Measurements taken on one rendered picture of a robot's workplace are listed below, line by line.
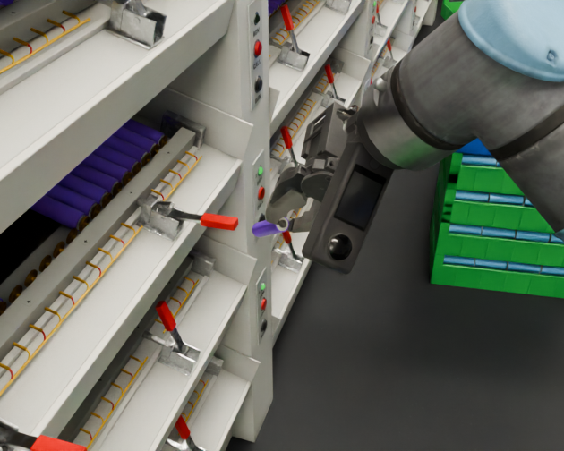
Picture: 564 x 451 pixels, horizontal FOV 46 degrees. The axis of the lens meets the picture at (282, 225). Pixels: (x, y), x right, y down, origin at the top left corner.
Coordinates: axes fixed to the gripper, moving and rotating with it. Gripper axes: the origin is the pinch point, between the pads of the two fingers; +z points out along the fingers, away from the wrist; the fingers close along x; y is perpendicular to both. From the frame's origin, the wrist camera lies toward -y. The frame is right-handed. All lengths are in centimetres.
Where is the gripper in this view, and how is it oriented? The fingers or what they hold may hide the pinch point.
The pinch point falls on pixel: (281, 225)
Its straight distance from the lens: 74.4
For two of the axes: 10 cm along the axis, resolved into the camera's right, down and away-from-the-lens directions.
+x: -8.5, -3.9, -3.6
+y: 1.8, -8.5, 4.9
